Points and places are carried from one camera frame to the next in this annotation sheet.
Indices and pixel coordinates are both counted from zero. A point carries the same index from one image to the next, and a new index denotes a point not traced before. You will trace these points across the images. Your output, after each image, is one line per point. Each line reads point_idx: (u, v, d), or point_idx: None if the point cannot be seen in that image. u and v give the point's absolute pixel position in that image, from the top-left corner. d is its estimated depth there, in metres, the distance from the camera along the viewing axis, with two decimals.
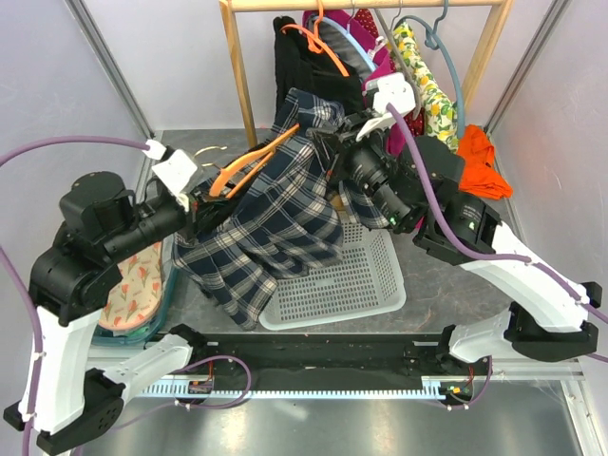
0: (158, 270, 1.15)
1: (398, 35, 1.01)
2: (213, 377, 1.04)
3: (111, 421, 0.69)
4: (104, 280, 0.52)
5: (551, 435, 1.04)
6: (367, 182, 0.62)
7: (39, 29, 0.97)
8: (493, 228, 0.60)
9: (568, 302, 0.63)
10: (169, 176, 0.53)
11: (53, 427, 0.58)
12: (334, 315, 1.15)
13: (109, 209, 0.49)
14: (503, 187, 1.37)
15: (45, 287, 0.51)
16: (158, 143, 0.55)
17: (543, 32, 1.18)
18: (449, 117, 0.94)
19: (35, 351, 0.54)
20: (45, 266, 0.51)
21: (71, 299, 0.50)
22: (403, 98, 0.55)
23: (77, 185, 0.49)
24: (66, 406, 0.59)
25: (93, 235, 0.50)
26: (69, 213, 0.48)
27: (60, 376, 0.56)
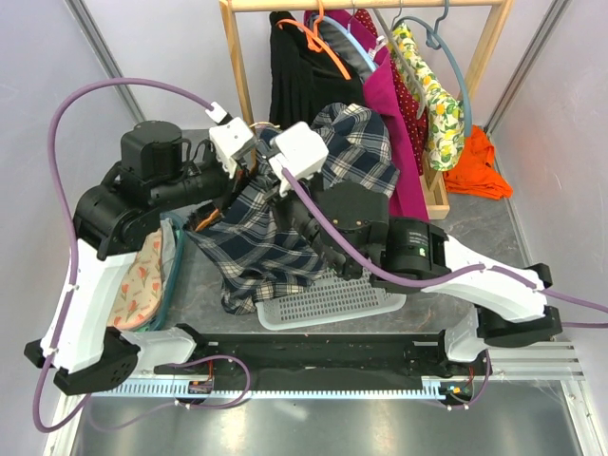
0: (158, 270, 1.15)
1: (397, 36, 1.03)
2: (213, 377, 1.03)
3: (123, 376, 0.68)
4: (143, 223, 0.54)
5: (551, 435, 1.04)
6: (303, 231, 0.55)
7: (40, 30, 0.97)
8: (441, 245, 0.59)
9: (525, 293, 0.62)
10: (224, 141, 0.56)
11: (71, 366, 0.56)
12: (332, 315, 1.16)
13: (166, 153, 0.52)
14: (503, 187, 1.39)
15: (88, 220, 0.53)
16: (220, 110, 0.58)
17: (543, 33, 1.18)
18: (455, 116, 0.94)
19: (67, 282, 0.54)
20: (90, 201, 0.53)
21: (113, 234, 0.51)
22: (301, 157, 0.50)
23: (141, 126, 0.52)
24: (86, 348, 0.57)
25: (144, 176, 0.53)
26: (128, 150, 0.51)
27: (87, 313, 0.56)
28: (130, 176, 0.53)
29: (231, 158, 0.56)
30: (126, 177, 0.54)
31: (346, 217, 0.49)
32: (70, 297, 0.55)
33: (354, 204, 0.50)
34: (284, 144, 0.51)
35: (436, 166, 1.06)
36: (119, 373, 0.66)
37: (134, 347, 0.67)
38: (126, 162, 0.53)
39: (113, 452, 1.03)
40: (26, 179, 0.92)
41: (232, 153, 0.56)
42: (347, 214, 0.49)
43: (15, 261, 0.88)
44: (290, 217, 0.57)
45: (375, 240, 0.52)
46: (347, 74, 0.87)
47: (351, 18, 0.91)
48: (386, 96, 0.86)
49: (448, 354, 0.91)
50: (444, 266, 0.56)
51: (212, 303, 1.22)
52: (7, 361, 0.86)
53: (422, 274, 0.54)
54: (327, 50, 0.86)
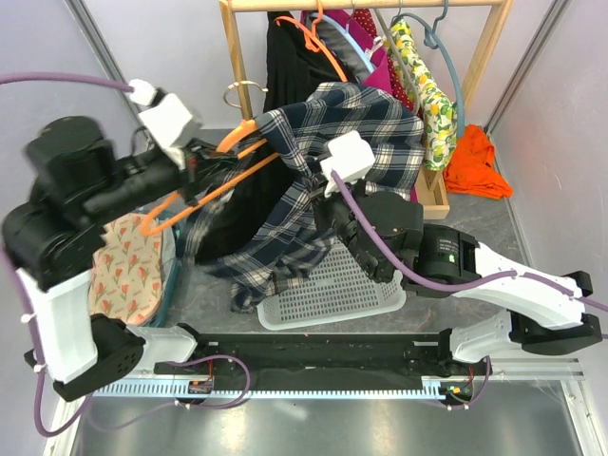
0: (158, 270, 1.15)
1: (396, 31, 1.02)
2: (213, 377, 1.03)
3: (130, 365, 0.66)
4: (81, 247, 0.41)
5: (551, 435, 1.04)
6: (341, 233, 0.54)
7: (40, 31, 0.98)
8: (472, 252, 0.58)
9: (563, 301, 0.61)
10: (156, 126, 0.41)
11: (65, 376, 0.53)
12: (331, 315, 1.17)
13: (87, 162, 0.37)
14: (503, 187, 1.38)
15: (11, 248, 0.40)
16: (144, 86, 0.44)
17: (543, 33, 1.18)
18: (448, 117, 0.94)
19: (24, 315, 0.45)
20: (9, 225, 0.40)
21: (40, 266, 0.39)
22: (349, 161, 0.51)
23: (47, 130, 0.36)
24: (77, 356, 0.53)
25: (66, 194, 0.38)
26: (34, 163, 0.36)
27: (60, 337, 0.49)
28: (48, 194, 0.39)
29: (172, 148, 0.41)
30: (48, 194, 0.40)
31: (383, 220, 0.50)
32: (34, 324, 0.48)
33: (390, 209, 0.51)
34: (334, 146, 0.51)
35: (427, 165, 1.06)
36: (123, 365, 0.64)
37: (138, 339, 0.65)
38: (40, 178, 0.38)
39: (113, 452, 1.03)
40: (25, 179, 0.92)
41: (171, 142, 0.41)
42: (385, 219, 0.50)
43: None
44: (331, 218, 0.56)
45: (410, 246, 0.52)
46: (342, 77, 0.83)
47: (351, 17, 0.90)
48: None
49: (454, 354, 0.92)
50: (474, 273, 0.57)
51: (212, 303, 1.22)
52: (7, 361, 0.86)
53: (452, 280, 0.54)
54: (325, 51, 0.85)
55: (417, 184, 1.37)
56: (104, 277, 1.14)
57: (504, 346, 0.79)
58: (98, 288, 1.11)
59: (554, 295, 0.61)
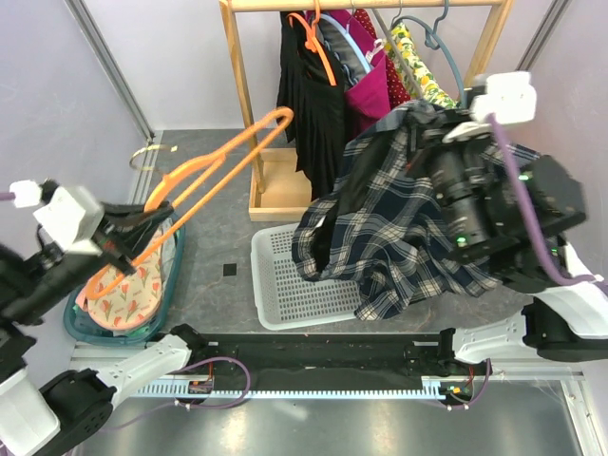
0: (158, 270, 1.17)
1: (395, 35, 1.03)
2: (213, 377, 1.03)
3: (100, 424, 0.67)
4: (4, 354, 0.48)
5: (552, 435, 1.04)
6: (442, 190, 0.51)
7: (41, 30, 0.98)
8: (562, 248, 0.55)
9: None
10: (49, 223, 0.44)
11: (25, 453, 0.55)
12: (334, 315, 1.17)
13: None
14: None
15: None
16: (22, 186, 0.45)
17: (543, 33, 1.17)
18: None
19: None
20: None
21: None
22: (514, 108, 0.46)
23: None
24: (30, 432, 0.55)
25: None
26: None
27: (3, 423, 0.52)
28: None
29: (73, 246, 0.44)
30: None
31: (557, 196, 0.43)
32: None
33: (561, 183, 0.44)
34: (496, 85, 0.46)
35: None
36: (91, 426, 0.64)
37: (108, 393, 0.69)
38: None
39: (113, 452, 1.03)
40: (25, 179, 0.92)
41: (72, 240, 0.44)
42: (561, 194, 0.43)
43: None
44: (434, 169, 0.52)
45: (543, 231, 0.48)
46: (332, 79, 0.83)
47: (351, 18, 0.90)
48: (378, 98, 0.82)
49: (459, 353, 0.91)
50: (566, 272, 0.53)
51: (212, 303, 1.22)
52: None
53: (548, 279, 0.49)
54: (319, 51, 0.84)
55: None
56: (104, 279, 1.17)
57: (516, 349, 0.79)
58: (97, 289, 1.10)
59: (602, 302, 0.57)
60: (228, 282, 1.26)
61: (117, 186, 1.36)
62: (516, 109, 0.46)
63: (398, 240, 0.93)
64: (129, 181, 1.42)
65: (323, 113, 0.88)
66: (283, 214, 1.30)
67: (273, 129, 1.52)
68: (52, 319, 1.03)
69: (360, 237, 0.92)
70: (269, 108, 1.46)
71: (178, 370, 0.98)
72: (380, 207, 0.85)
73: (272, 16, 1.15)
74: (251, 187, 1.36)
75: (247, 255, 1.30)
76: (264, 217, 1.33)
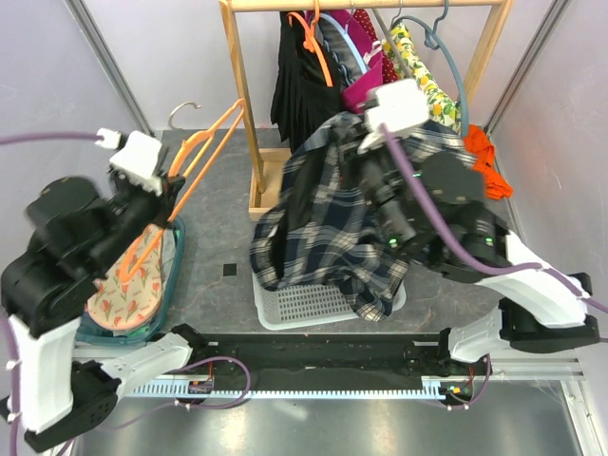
0: (158, 270, 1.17)
1: (395, 35, 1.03)
2: (213, 377, 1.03)
3: (104, 414, 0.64)
4: (76, 294, 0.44)
5: (551, 435, 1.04)
6: (370, 196, 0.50)
7: (40, 30, 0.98)
8: (503, 238, 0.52)
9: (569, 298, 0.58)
10: (132, 154, 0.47)
11: (38, 427, 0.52)
12: (332, 315, 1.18)
13: (85, 220, 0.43)
14: (503, 187, 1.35)
15: (14, 299, 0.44)
16: (112, 132, 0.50)
17: (543, 33, 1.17)
18: (452, 117, 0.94)
19: (9, 359, 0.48)
20: (14, 275, 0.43)
21: (37, 313, 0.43)
22: (401, 113, 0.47)
23: (47, 193, 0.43)
24: (51, 405, 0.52)
25: (63, 247, 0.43)
26: (39, 222, 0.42)
27: (39, 384, 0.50)
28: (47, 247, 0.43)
29: (151, 178, 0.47)
30: (47, 246, 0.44)
31: (445, 188, 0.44)
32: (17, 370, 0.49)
33: (455, 175, 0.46)
34: (386, 98, 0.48)
35: None
36: (96, 420, 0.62)
37: (112, 385, 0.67)
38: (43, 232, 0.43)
39: (113, 452, 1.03)
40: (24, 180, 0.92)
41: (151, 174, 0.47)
42: (449, 185, 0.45)
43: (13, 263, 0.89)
44: (360, 178, 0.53)
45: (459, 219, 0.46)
46: (329, 80, 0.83)
47: (350, 18, 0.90)
48: (372, 101, 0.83)
49: (454, 353, 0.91)
50: (506, 261, 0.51)
51: (212, 303, 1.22)
52: None
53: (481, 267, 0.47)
54: (317, 52, 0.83)
55: None
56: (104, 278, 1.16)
57: (498, 344, 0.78)
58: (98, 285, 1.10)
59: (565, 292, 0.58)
60: (228, 282, 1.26)
61: None
62: (402, 117, 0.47)
63: (353, 246, 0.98)
64: None
65: (317, 114, 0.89)
66: None
67: (273, 129, 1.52)
68: None
69: (314, 247, 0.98)
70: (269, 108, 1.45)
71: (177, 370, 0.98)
72: (329, 218, 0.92)
73: (272, 16, 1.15)
74: (251, 187, 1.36)
75: (247, 255, 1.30)
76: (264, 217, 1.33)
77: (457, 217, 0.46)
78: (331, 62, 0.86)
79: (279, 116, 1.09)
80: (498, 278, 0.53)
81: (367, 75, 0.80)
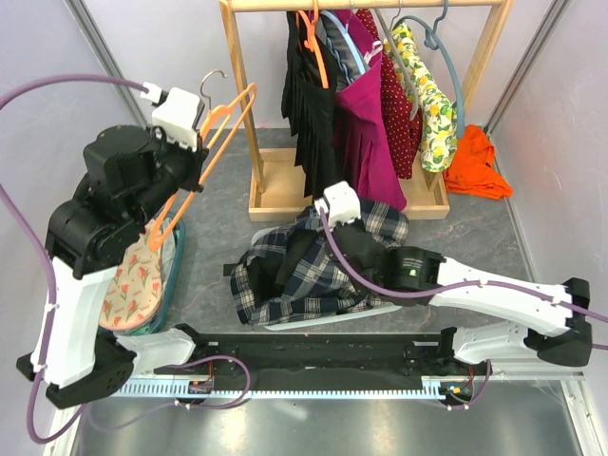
0: (158, 270, 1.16)
1: (397, 35, 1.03)
2: (213, 377, 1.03)
3: (119, 383, 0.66)
4: (121, 237, 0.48)
5: (552, 435, 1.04)
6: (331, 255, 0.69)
7: (41, 30, 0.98)
8: (438, 266, 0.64)
9: (541, 306, 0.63)
10: (172, 104, 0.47)
11: (62, 381, 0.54)
12: (332, 314, 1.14)
13: (135, 163, 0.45)
14: (503, 187, 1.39)
15: (62, 239, 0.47)
16: (156, 87, 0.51)
17: (543, 33, 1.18)
18: (448, 117, 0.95)
19: (47, 304, 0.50)
20: (62, 218, 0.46)
21: (86, 252, 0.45)
22: (342, 201, 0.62)
23: (103, 136, 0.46)
24: (77, 361, 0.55)
25: (114, 190, 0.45)
26: (92, 162, 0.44)
27: (71, 331, 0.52)
28: (99, 190, 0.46)
29: (190, 131, 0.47)
30: (97, 189, 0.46)
31: (349, 245, 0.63)
32: (50, 315, 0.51)
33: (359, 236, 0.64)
34: (331, 192, 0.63)
35: (427, 167, 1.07)
36: (112, 387, 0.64)
37: (129, 355, 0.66)
38: (95, 175, 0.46)
39: (113, 452, 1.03)
40: (25, 179, 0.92)
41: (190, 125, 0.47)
42: (351, 244, 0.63)
43: (14, 262, 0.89)
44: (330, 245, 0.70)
45: (368, 265, 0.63)
46: (325, 81, 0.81)
47: (351, 17, 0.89)
48: (370, 101, 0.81)
49: (458, 353, 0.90)
50: (437, 284, 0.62)
51: (212, 303, 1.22)
52: (6, 359, 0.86)
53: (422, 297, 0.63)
54: (316, 52, 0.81)
55: (418, 184, 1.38)
56: None
57: (516, 350, 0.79)
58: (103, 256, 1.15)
59: (530, 300, 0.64)
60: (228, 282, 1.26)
61: None
62: (343, 202, 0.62)
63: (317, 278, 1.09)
64: None
65: (313, 113, 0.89)
66: (283, 214, 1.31)
67: (273, 129, 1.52)
68: None
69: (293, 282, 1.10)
70: (269, 107, 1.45)
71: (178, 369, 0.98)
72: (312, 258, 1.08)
73: (272, 16, 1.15)
74: (251, 187, 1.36)
75: (247, 255, 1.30)
76: (264, 217, 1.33)
77: (370, 259, 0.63)
78: (331, 61, 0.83)
79: (290, 108, 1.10)
80: (444, 299, 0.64)
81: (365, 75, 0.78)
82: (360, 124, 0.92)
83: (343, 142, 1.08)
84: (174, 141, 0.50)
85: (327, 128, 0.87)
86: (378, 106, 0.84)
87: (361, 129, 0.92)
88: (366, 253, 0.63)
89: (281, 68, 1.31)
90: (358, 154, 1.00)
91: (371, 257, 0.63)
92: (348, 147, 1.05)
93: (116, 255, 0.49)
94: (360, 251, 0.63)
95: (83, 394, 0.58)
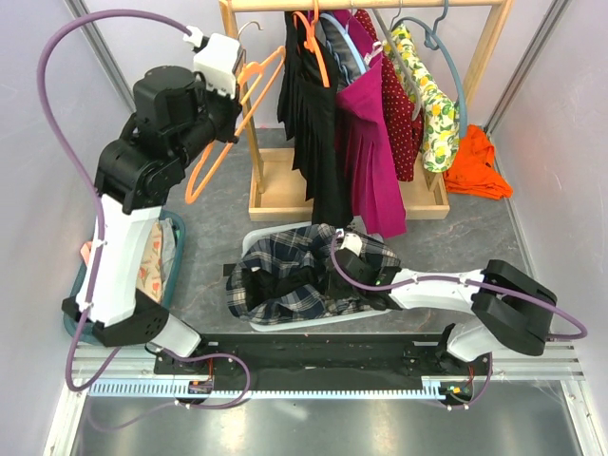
0: (158, 270, 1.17)
1: (396, 36, 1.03)
2: (213, 377, 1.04)
3: (157, 332, 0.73)
4: (167, 174, 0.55)
5: (551, 434, 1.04)
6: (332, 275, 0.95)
7: (41, 31, 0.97)
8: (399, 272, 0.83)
9: (458, 288, 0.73)
10: (218, 51, 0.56)
11: (108, 320, 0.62)
12: (319, 317, 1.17)
13: (180, 100, 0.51)
14: (503, 187, 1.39)
15: (112, 176, 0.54)
16: (198, 32, 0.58)
17: (543, 32, 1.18)
18: (450, 117, 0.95)
19: (97, 239, 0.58)
20: (112, 157, 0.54)
21: (137, 186, 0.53)
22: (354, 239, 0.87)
23: (151, 74, 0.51)
24: (121, 301, 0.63)
25: (161, 126, 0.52)
26: (142, 99, 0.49)
27: (117, 270, 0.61)
28: (146, 129, 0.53)
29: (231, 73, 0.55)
30: (142, 127, 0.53)
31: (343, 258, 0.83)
32: (100, 253, 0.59)
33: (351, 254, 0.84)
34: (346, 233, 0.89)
35: (430, 167, 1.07)
36: (150, 333, 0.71)
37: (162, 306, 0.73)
38: (142, 114, 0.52)
39: (113, 452, 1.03)
40: (25, 179, 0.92)
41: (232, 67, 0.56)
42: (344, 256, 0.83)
43: (15, 261, 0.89)
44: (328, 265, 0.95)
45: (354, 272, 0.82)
46: (326, 81, 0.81)
47: (351, 18, 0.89)
48: (370, 101, 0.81)
49: (450, 348, 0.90)
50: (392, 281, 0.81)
51: (212, 303, 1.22)
52: (7, 358, 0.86)
53: (388, 303, 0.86)
54: (316, 52, 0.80)
55: (418, 184, 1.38)
56: None
57: (492, 340, 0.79)
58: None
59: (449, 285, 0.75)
60: None
61: None
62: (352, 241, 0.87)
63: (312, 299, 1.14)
64: None
65: (315, 113, 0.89)
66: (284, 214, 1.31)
67: (273, 129, 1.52)
68: (55, 317, 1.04)
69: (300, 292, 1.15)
70: (269, 107, 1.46)
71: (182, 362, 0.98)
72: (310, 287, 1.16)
73: (273, 16, 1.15)
74: (251, 187, 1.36)
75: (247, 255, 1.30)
76: (264, 217, 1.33)
77: (356, 267, 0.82)
78: (331, 63, 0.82)
79: (285, 112, 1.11)
80: (406, 294, 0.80)
81: (366, 74, 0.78)
82: (362, 126, 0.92)
83: (344, 145, 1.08)
84: (213, 89, 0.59)
85: (329, 128, 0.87)
86: (380, 105, 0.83)
87: (363, 130, 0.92)
88: (350, 265, 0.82)
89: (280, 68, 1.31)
90: (359, 155, 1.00)
91: (353, 271, 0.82)
92: (350, 149, 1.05)
93: (161, 190, 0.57)
94: (345, 263, 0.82)
95: (124, 334, 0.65)
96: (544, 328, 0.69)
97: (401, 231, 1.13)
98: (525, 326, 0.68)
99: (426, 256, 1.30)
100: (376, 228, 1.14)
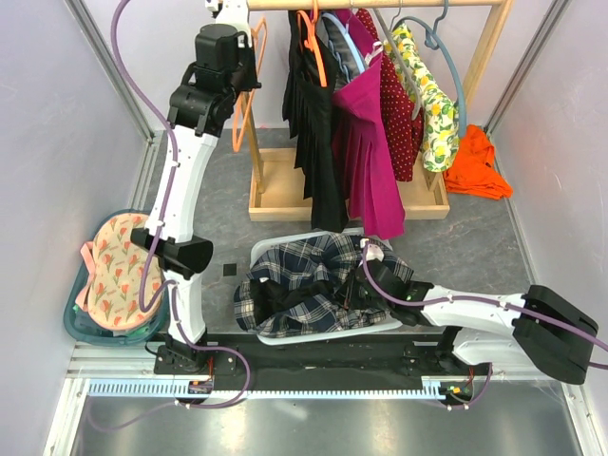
0: (158, 270, 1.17)
1: (397, 36, 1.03)
2: (213, 377, 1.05)
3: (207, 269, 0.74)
4: (227, 107, 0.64)
5: (550, 435, 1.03)
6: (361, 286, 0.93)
7: (41, 32, 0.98)
8: (429, 288, 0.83)
9: (496, 312, 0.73)
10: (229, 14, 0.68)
11: (177, 236, 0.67)
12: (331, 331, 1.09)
13: (231, 46, 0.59)
14: (503, 187, 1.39)
15: (184, 111, 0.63)
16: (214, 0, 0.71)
17: (543, 33, 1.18)
18: (450, 117, 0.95)
19: (172, 161, 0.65)
20: (182, 98, 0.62)
21: (208, 117, 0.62)
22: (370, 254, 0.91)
23: (204, 28, 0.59)
24: (186, 219, 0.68)
25: (219, 66, 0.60)
26: (204, 47, 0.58)
27: (187, 185, 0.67)
28: (206, 71, 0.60)
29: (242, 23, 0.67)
30: (202, 71, 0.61)
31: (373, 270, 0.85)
32: (175, 173, 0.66)
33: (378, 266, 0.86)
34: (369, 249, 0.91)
35: (430, 167, 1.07)
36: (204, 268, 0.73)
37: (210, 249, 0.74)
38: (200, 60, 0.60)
39: (113, 452, 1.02)
40: (25, 178, 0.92)
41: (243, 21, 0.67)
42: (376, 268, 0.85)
43: (15, 259, 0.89)
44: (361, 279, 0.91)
45: (388, 282, 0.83)
46: (324, 80, 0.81)
47: (351, 18, 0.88)
48: (369, 100, 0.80)
49: (457, 350, 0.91)
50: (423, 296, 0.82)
51: (212, 303, 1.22)
52: (7, 355, 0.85)
53: (419, 318, 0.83)
54: (316, 52, 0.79)
55: (418, 184, 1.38)
56: (104, 276, 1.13)
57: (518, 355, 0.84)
58: (102, 244, 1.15)
59: (487, 308, 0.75)
60: (228, 282, 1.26)
61: (117, 185, 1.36)
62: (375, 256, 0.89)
63: (318, 312, 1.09)
64: (129, 181, 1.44)
65: (313, 112, 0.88)
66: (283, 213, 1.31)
67: (273, 129, 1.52)
68: (55, 315, 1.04)
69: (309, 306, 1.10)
70: (270, 107, 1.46)
71: (186, 360, 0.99)
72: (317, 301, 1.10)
73: (272, 16, 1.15)
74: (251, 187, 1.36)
75: (247, 255, 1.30)
76: (264, 217, 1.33)
77: (388, 281, 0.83)
78: (331, 62, 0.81)
79: (289, 111, 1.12)
80: (448, 315, 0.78)
81: (365, 74, 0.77)
82: (360, 125, 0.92)
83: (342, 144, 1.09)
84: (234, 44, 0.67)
85: (325, 127, 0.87)
86: (378, 105, 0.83)
87: (361, 130, 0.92)
88: (381, 277, 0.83)
89: (280, 68, 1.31)
90: (357, 155, 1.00)
91: (386, 284, 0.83)
92: (348, 148, 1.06)
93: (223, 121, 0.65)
94: (377, 276, 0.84)
95: (193, 255, 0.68)
96: (585, 356, 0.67)
97: (399, 232, 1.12)
98: (567, 353, 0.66)
99: (426, 256, 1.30)
100: (374, 229, 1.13)
